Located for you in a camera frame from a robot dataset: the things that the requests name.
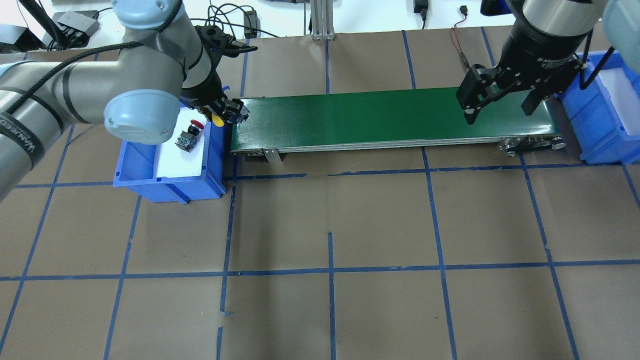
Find white foam pad right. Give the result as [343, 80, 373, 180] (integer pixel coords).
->
[599, 67, 640, 136]

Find green conveyor belt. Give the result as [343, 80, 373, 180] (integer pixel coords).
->
[230, 88, 566, 161]

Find aluminium frame post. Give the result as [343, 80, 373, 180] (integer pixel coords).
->
[308, 0, 336, 41]

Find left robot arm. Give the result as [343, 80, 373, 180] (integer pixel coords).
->
[0, 0, 258, 199]

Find black power brick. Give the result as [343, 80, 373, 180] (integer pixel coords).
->
[413, 0, 430, 16]

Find blue plastic bin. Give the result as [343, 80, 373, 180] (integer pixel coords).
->
[559, 51, 640, 165]
[112, 105, 227, 204]

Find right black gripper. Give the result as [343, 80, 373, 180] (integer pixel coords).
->
[455, 14, 587, 126]

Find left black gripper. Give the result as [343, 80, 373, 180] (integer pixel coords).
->
[180, 25, 258, 125]

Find left blue plastic bin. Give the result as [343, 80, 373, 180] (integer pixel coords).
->
[112, 105, 227, 204]

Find white foam pad left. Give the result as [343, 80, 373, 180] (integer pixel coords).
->
[153, 107, 211, 178]

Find right blue plastic bin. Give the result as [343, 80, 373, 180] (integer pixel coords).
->
[559, 51, 640, 165]

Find black power adapter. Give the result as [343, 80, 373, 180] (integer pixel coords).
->
[243, 10, 261, 39]

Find white foam pad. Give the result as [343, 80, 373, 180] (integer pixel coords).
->
[599, 67, 640, 136]
[153, 107, 211, 178]

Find red push button switch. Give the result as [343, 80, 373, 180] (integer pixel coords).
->
[174, 120, 205, 153]

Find red black wire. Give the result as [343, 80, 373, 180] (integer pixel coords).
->
[450, 5, 471, 68]

